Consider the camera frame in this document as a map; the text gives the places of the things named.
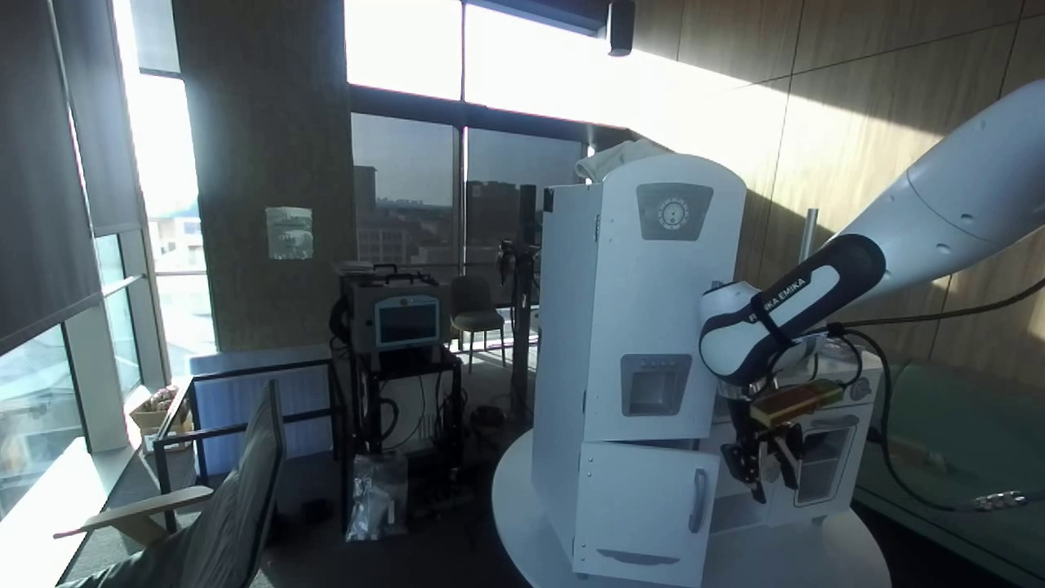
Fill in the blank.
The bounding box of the white toy oven door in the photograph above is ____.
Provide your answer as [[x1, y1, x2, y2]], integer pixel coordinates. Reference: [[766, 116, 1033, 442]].
[[793, 417, 863, 506]]

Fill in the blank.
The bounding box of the grey device with screen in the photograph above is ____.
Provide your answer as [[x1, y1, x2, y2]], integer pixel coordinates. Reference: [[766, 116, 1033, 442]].
[[336, 265, 451, 363]]

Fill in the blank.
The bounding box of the black ceiling-mounted device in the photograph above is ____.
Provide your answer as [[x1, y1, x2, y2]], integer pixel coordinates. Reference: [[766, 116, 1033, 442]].
[[608, 0, 639, 60]]

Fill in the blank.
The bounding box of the round white platform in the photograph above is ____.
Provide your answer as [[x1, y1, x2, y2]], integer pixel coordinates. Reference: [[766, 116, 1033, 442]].
[[485, 429, 893, 588]]

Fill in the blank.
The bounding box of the green sofa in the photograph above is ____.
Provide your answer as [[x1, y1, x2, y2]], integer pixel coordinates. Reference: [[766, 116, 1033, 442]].
[[851, 357, 1045, 588]]

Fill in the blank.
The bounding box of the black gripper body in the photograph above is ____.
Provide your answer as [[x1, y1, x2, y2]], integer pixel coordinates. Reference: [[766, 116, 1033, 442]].
[[722, 394, 790, 464]]

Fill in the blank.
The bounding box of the short white fridge cabinet door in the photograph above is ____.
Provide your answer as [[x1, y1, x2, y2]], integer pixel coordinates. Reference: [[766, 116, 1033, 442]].
[[570, 439, 726, 588]]

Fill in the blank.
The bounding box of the grey wall poster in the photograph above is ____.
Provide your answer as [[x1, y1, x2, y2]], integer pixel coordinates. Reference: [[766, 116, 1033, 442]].
[[263, 203, 316, 265]]

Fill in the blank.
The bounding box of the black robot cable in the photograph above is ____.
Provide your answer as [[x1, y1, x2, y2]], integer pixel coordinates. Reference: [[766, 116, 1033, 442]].
[[825, 273, 1045, 516]]

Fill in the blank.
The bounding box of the black metal rail frame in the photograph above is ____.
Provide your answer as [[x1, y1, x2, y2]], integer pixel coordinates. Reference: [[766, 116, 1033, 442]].
[[146, 357, 344, 494]]

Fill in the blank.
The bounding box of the clear plastic bag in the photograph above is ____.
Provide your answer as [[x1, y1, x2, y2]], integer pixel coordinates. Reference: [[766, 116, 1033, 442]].
[[340, 450, 410, 546]]

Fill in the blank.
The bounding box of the dark roller window blind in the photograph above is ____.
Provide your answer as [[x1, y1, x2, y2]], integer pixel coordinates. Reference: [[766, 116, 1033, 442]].
[[0, 0, 107, 357], [60, 0, 149, 240]]

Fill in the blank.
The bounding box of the tall white fridge cabinet door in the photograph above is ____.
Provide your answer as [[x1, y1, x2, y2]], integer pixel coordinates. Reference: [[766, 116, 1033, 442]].
[[581, 154, 752, 443]]

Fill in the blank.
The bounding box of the wrist camera with yellow mount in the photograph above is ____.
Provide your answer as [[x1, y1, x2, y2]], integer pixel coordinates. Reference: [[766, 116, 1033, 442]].
[[747, 379, 848, 432]]

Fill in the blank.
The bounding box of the white toy kitchen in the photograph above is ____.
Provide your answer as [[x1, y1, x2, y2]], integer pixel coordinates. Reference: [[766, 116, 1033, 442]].
[[528, 134, 884, 588]]

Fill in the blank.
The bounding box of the black equipment cart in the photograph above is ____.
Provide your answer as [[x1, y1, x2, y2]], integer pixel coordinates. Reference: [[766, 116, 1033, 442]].
[[331, 345, 466, 516]]

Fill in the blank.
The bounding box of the wooden folding deck chair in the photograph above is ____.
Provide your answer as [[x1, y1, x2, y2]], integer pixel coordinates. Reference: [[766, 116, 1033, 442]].
[[52, 374, 290, 588]]

